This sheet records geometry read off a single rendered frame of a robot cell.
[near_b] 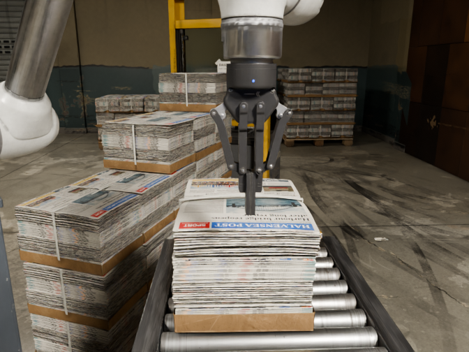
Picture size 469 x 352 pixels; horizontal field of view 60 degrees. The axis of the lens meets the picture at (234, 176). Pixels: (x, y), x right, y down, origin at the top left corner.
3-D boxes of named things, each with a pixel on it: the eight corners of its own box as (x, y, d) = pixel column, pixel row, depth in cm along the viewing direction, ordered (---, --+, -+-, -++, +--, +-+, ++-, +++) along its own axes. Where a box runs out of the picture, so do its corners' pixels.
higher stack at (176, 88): (165, 266, 278) (156, 72, 244) (184, 248, 306) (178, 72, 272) (218, 274, 266) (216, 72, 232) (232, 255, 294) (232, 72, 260)
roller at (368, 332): (158, 347, 87) (157, 327, 85) (373, 341, 89) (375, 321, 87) (154, 364, 82) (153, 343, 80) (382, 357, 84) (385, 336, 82)
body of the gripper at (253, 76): (276, 61, 64) (274, 120, 66) (222, 61, 64) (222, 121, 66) (283, 61, 57) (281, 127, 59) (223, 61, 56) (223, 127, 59)
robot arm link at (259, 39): (220, 24, 63) (220, 63, 64) (220, 17, 54) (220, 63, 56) (278, 24, 63) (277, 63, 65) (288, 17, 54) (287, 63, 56)
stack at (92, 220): (38, 390, 172) (10, 205, 150) (166, 265, 279) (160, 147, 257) (116, 413, 160) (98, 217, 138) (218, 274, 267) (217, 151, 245)
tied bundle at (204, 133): (135, 157, 230) (132, 116, 224) (160, 147, 257) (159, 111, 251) (196, 162, 218) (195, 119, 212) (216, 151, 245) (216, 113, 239)
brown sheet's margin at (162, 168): (103, 167, 204) (102, 158, 203) (135, 156, 230) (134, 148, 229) (170, 174, 192) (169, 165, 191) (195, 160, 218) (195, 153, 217)
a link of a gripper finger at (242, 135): (249, 102, 60) (239, 102, 60) (246, 175, 63) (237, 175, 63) (247, 100, 64) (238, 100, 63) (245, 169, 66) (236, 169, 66)
